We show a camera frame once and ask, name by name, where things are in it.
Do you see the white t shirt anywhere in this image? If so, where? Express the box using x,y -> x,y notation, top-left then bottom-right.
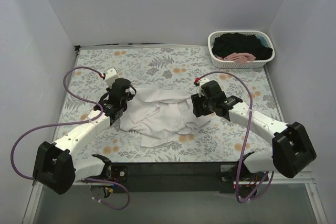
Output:
120,88 -> 211,148

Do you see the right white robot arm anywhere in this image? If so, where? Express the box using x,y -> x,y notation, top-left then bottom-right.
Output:
191,78 -> 317,181

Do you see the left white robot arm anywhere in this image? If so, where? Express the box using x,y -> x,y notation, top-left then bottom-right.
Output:
33,78 -> 136,195

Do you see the floral table mat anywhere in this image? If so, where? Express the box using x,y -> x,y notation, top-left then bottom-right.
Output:
69,46 -> 282,162

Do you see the pink garment in basket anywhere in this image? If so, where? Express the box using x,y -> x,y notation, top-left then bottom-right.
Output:
216,52 -> 256,64

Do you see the white plastic laundry basket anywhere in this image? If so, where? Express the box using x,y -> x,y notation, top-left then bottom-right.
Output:
207,30 -> 275,69

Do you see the black garment in basket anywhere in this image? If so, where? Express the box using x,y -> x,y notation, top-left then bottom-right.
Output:
212,33 -> 273,60

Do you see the blue garment in basket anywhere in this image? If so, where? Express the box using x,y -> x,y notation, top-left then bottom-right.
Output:
257,36 -> 269,47

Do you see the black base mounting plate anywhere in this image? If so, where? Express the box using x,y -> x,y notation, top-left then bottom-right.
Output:
109,161 -> 238,194

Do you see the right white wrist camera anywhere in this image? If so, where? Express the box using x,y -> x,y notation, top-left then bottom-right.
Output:
194,78 -> 209,97

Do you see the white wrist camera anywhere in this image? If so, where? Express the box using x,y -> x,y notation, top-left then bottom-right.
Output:
194,78 -> 209,97
102,68 -> 120,88

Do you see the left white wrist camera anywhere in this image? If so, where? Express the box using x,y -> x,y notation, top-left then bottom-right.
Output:
102,68 -> 120,88

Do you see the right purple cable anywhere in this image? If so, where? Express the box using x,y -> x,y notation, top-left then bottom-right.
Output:
195,71 -> 275,204

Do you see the purple cable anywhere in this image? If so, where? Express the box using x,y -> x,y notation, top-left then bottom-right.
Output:
10,66 -> 131,211
195,71 -> 275,204

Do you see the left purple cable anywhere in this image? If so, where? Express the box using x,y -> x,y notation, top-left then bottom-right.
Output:
10,66 -> 131,211

